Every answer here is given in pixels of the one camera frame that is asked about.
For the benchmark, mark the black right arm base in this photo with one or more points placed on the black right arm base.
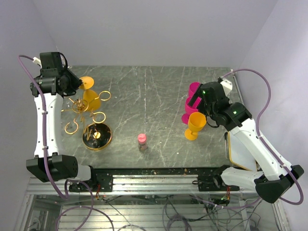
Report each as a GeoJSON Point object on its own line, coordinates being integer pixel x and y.
{"type": "Point", "coordinates": [206, 184]}

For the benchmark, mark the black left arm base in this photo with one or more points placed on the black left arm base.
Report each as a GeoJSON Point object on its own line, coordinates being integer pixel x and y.
{"type": "Point", "coordinates": [100, 181]}

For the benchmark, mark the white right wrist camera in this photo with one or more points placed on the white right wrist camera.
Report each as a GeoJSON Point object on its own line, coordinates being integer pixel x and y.
{"type": "Point", "coordinates": [226, 84]}

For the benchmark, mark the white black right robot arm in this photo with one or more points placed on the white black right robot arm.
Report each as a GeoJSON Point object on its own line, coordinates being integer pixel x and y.
{"type": "Point", "coordinates": [276, 176]}

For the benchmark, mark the gold wire glass rack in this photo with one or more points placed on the gold wire glass rack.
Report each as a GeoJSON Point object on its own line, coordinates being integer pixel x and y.
{"type": "Point", "coordinates": [96, 135]}

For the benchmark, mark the small pink bottle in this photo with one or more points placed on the small pink bottle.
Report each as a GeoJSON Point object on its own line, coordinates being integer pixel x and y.
{"type": "Point", "coordinates": [142, 141]}

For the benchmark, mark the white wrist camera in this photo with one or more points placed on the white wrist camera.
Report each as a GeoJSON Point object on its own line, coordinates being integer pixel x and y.
{"type": "Point", "coordinates": [37, 61]}
{"type": "Point", "coordinates": [226, 84]}

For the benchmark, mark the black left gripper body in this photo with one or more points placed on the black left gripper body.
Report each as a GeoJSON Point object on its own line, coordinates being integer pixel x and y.
{"type": "Point", "coordinates": [73, 82]}

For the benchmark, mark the white board yellow rim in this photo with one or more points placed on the white board yellow rim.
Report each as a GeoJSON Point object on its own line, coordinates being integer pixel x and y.
{"type": "Point", "coordinates": [239, 154]}

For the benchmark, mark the aluminium rail frame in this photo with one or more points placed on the aluminium rail frame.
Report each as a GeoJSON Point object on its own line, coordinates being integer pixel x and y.
{"type": "Point", "coordinates": [155, 185]}

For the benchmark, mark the pink wine glass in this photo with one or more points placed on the pink wine glass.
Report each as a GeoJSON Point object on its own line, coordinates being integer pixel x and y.
{"type": "Point", "coordinates": [193, 88]}
{"type": "Point", "coordinates": [189, 110]}

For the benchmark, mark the yellow wine glass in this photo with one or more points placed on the yellow wine glass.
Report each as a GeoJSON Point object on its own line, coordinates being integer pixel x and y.
{"type": "Point", "coordinates": [89, 95]}
{"type": "Point", "coordinates": [196, 123]}

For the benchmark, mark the yellow wine glass front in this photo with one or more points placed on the yellow wine glass front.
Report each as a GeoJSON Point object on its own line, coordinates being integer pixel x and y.
{"type": "Point", "coordinates": [196, 123]}

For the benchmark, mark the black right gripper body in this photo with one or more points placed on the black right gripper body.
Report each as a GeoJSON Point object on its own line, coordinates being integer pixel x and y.
{"type": "Point", "coordinates": [205, 108]}

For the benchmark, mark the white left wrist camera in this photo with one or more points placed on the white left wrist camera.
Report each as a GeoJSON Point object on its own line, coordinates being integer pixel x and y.
{"type": "Point", "coordinates": [37, 61]}

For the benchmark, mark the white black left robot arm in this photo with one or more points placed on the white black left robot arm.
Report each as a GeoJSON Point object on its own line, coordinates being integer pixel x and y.
{"type": "Point", "coordinates": [54, 82]}

